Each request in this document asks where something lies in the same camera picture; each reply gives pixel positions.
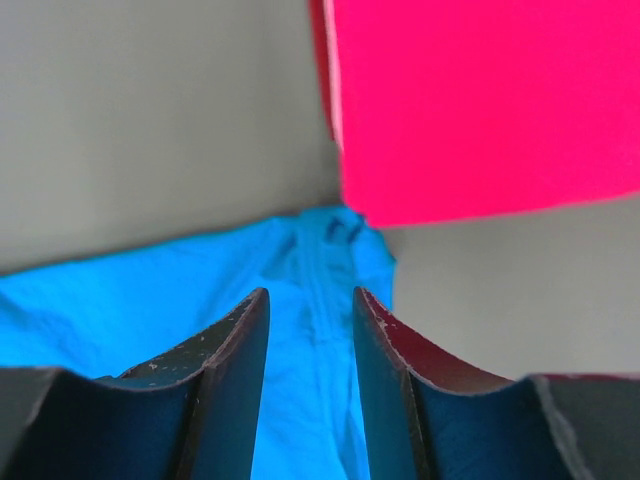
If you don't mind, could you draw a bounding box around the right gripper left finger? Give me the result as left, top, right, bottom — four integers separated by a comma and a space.
1, 288, 270, 479

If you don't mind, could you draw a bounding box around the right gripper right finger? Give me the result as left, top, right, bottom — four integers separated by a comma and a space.
353, 288, 639, 479

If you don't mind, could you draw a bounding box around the blue t-shirt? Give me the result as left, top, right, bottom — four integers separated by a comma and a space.
1, 207, 395, 479

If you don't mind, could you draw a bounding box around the folded pink t-shirt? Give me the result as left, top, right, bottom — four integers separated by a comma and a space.
324, 1, 639, 227

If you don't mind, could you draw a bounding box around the folded red t-shirt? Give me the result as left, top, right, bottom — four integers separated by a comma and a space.
308, 0, 343, 147

